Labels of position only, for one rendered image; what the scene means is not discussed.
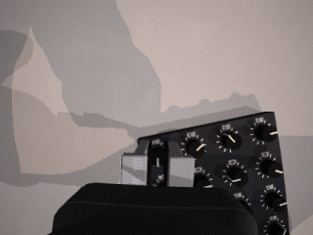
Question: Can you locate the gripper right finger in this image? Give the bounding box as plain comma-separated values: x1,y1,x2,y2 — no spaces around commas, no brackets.
163,141,195,187

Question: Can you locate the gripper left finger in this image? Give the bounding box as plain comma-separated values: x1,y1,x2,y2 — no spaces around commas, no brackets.
121,140,153,185

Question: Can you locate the black square knob box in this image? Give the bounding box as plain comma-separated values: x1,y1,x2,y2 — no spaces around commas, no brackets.
137,112,290,235

